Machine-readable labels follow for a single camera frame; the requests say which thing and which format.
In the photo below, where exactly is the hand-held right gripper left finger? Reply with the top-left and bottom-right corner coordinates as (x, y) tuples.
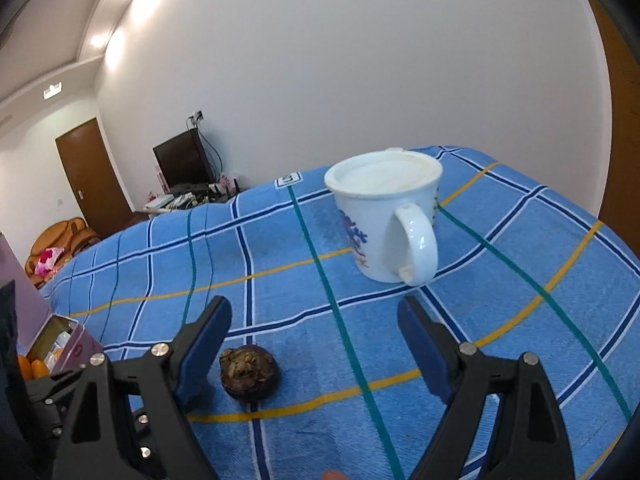
(52, 295), (233, 480)

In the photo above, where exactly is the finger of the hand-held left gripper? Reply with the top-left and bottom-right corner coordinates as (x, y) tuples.
(27, 367), (93, 403)
(127, 394), (168, 480)

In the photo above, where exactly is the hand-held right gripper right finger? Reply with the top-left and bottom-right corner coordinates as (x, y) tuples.
(397, 295), (576, 480)

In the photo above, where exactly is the pink metal tin box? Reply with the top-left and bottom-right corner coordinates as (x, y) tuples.
(25, 314), (104, 376)

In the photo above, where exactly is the dark brown muffin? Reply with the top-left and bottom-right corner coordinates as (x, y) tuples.
(219, 345), (281, 402)

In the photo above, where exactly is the white printed paper packet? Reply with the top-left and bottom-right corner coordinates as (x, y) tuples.
(42, 330), (71, 361)

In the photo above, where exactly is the purple electric kettle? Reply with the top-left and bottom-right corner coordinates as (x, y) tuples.
(0, 231), (53, 346)

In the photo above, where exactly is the blue plaid tablecloth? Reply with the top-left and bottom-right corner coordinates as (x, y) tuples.
(37, 146), (640, 480)

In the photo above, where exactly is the pink floral cushion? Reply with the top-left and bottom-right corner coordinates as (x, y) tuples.
(37, 247), (66, 278)

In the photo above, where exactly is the brown leather armchair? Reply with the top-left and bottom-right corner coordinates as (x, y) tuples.
(25, 225), (68, 288)
(65, 217), (101, 261)

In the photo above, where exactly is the white mug with blue print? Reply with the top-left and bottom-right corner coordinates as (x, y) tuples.
(324, 147), (445, 286)

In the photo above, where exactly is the white television stand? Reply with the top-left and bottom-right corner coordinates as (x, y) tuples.
(142, 180), (241, 211)

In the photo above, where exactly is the black television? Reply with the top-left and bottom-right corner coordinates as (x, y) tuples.
(152, 129), (211, 188)

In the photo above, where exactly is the brown wooden door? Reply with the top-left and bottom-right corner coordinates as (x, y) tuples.
(55, 117), (133, 241)

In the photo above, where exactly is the black power cable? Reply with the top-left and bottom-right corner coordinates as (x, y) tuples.
(197, 127), (224, 182)

